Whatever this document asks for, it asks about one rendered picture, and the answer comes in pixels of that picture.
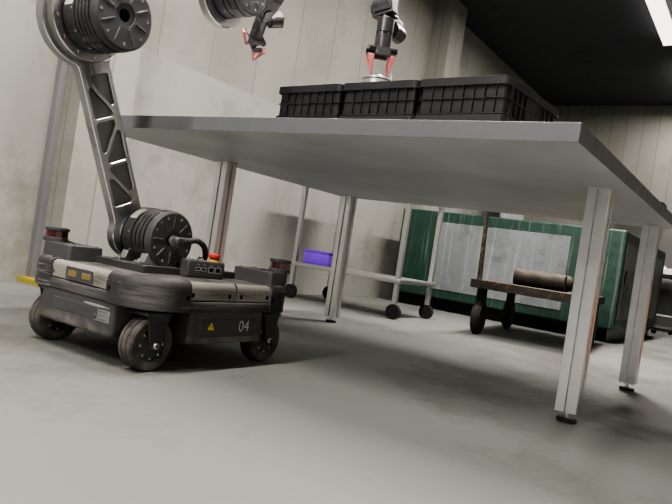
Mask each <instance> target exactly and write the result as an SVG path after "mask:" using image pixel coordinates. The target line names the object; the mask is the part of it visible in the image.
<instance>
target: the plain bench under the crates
mask: <svg viewBox="0 0 672 504"><path fill-rule="evenodd" d="M121 118H122V123H123V127H124V132H125V137H127V138H130V139H134V140H138V141H141V142H145V143H149V144H152V145H156V146H159V147H163V148H167V149H170V150H174V151H178V152H181V153H185V154H189V155H192V156H196V157H199V158H203V159H207V160H210V161H214V162H217V165H216V171H215V178H214V185H213V191H212V198H211V204H210V211H209V218H208V224H207V231H206V238H205V244H206V245H207V248H208V254H209V253H216V254H219V255H220V256H221V257H220V259H219V258H218V260H220V263H223V257H224V251H225V244H226V238H227V231H228V224H229V218H230V211H231V204H232V198H233V191H234V184H235V178H236V171H237V168H239V169H243V170H247V171H250V172H254V173H258V174H261V175H265V176H269V177H272V178H276V179H279V180H283V181H287V182H290V183H294V184H298V185H301V186H305V187H309V188H312V189H316V190H319V191H323V192H327V193H330V194H334V195H338V196H341V197H342V199H341V205H340V212H339V218H338V225H337V232H336V238H335V245H334V251H333V258H332V265H331V271H330V278H329V284H328V291H327V298H326V304H325V311H324V316H329V317H330V319H326V320H325V321H326V322H329V323H336V320H332V319H333V318H336V317H337V318H339V316H340V309H341V303H342V296H343V289H344V283H345V276H346V270H347V263H348V256H349V250H350V243H351V237H352V230H353V223H354V217H355V210H356V204H357V199H365V200H375V201H385V202H395V203H406V204H416V205H426V206H436V207H447V208H457V209H467V210H477V211H488V212H498V213H508V214H518V215H529V216H539V217H549V218H559V219H570V220H580V221H583V225H582V231H581V238H580V244H579V251H578V257H577V264H576V270H575V277H574V283H573V290H572V296H571V303H570V309H569V316H568V322H567V329H566V335H565V342H564V349H563V355H562V362H561V368H560V375H559V381H558V388H557V394H556V401H555V407H554V410H558V411H562V412H564V411H565V414H564V415H556V420H557V421H560V422H563V423H567V424H576V423H577V420H576V418H574V417H571V416H570V414H574V415H577V414H578V413H581V410H582V403H583V397H584V390H585V384H586V377H587V371H588V364H589V358H590V351H591V345H592V338H593V331H594V325H595V318H596V312H597V305H598V299H599V292H600V286H601V279H602V273H603V266H604V260H605V253H606V247H607V240H608V234H609V227H610V223H611V224H621V225H631V226H641V227H642V231H641V237H640V244H639V250H638V257H637V263H636V270H635V276H634V283H633V289H632V296H631V302H630V309H629V315H628V322H627V328H626V335H625V341H624V348H623V354H622V361H621V367H620V374H619V380H618V382H623V383H626V384H625V386H622V385H620V386H619V389H621V390H624V391H629V392H634V390H635V389H634V388H632V387H629V384H632V385H636V384H637V380H638V374H639V367H640V361H641V354H642V348H643V341H644V335H645V328H646V322H647V316H648V309H649V303H650V296H651V290H652V283H653V277H654V270H655V264H656V257H657V251H658V244H659V238H660V231H661V228H662V229H672V213H671V212H670V211H669V210H668V209H667V208H666V207H665V206H664V205H663V204H662V203H661V202H660V201H659V200H658V199H657V198H656V197H655V196H654V195H653V194H652V193H651V192H650V191H649V190H648V189H647V188H646V187H645V186H644V185H643V184H642V183H641V182H640V181H639V180H638V179H637V178H636V177H635V176H634V175H633V174H632V173H631V172H630V171H629V170H628V169H627V168H626V167H625V166H624V165H623V164H622V163H621V162H620V161H619V160H618V159H617V158H616V157H615V156H614V155H613V154H612V153H611V152H610V151H609V150H608V149H607V148H606V147H605V146H604V145H603V144H602V143H601V142H600V141H599V140H598V139H597V138H596V137H595V136H594V135H593V134H592V133H591V132H590V131H589V130H588V129H587V127H586V126H585V125H584V124H583V123H581V122H524V121H461V120H399V119H337V118H275V117H212V116H150V115H121Z"/></svg>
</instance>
